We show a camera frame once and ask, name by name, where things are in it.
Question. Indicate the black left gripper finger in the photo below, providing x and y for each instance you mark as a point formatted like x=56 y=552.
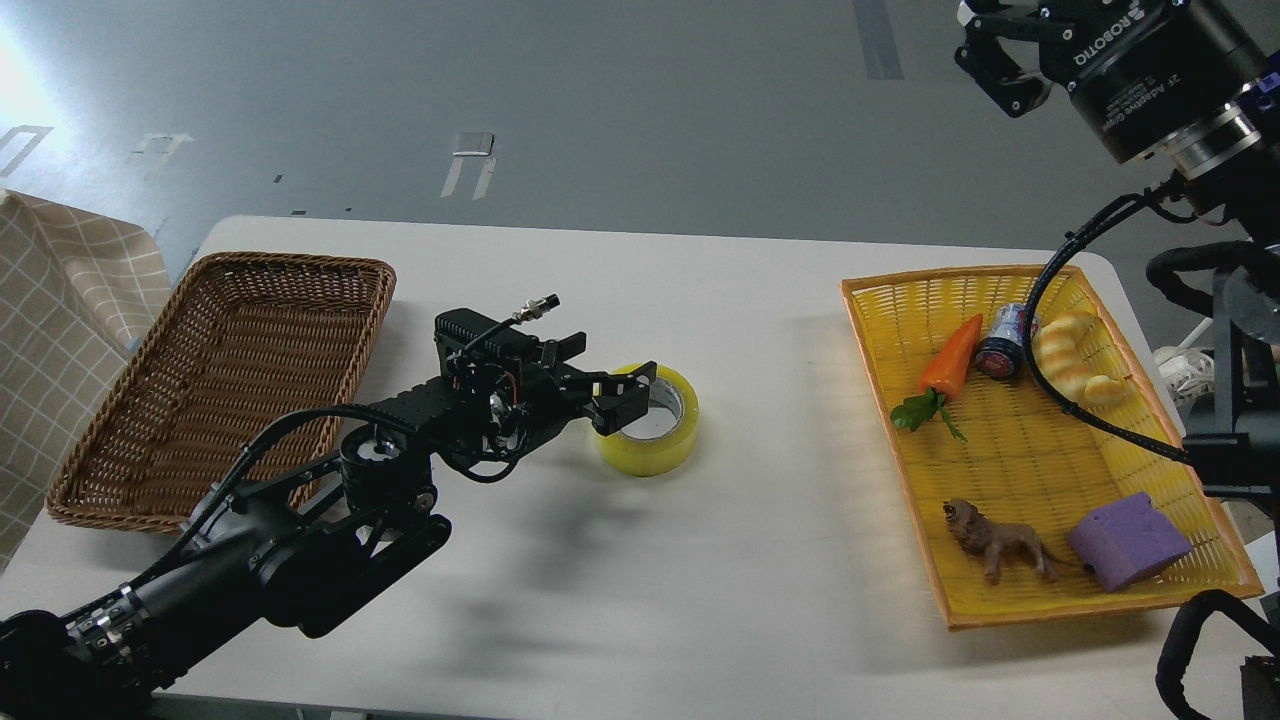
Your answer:
x=618 y=398

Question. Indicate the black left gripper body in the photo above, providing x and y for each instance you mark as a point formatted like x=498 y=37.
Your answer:
x=518 y=391

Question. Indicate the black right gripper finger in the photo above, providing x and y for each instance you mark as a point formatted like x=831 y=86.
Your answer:
x=983 y=57

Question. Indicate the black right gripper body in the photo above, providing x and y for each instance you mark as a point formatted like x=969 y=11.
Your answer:
x=1138 y=71

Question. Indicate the yellow tape roll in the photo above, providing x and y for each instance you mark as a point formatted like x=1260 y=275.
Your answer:
x=652 y=456

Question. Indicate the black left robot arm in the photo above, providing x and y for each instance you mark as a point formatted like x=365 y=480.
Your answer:
x=322 y=512

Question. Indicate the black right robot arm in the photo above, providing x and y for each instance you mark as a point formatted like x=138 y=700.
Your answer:
x=1226 y=161

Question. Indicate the brown wicker basket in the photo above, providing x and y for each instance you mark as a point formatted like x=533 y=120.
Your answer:
x=245 y=338

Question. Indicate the toy croissant bread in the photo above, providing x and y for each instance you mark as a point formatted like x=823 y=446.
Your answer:
x=1061 y=361

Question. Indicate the white sneaker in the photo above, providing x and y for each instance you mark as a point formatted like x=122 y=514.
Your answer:
x=1188 y=373

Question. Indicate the small drink can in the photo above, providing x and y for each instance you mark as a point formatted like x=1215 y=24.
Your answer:
x=1002 y=354

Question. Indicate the orange toy carrot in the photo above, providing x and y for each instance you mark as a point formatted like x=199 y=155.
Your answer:
x=942 y=382

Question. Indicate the brown toy lion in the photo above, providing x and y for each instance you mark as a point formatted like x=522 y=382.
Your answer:
x=993 y=540

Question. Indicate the yellow plastic woven basket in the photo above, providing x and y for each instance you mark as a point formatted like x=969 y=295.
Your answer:
x=1020 y=459

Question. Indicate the beige checkered cloth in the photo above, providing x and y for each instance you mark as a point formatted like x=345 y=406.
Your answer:
x=78 y=293

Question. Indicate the purple foam block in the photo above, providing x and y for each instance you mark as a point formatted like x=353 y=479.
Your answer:
x=1127 y=541

